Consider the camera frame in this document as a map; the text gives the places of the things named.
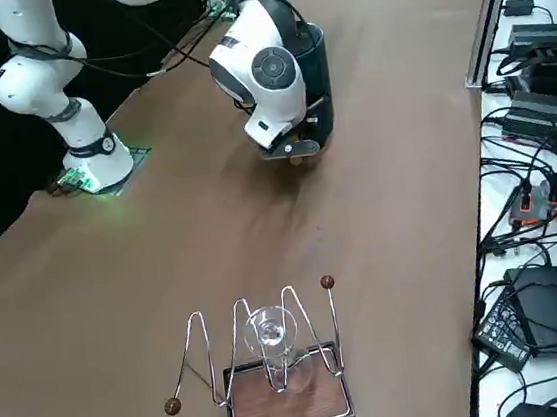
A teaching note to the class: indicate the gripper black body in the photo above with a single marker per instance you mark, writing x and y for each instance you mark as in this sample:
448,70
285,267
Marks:
302,148

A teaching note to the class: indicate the green air fryer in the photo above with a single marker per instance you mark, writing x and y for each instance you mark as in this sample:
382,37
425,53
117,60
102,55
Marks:
318,73

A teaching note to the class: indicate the metal mounting plate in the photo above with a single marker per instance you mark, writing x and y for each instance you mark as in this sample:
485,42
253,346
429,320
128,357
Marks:
139,154

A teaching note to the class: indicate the clear stemmed glass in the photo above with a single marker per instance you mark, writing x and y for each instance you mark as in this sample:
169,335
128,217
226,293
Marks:
272,340

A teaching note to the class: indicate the aluminium profile bar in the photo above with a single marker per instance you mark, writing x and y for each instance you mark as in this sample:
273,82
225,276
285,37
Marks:
492,18

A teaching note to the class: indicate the orange grey hub device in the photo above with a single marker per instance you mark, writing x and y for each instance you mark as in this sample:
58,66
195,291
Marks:
530,207

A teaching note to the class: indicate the long black power supply box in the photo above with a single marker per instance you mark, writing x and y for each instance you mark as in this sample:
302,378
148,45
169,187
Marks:
549,114

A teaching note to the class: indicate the small black power adapter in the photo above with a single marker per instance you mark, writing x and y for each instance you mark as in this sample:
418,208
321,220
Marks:
519,7

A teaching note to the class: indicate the wooden tray with black rim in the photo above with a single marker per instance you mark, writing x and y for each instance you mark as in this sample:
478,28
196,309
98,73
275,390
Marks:
292,413

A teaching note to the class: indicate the black labelled power adapter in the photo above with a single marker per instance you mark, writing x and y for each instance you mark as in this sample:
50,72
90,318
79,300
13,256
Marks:
501,334

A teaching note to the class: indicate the large black power brick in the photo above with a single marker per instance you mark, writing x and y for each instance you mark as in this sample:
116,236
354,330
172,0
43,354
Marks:
551,308

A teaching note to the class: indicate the flat black adapter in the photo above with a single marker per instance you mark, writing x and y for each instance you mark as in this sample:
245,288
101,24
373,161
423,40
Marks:
533,413

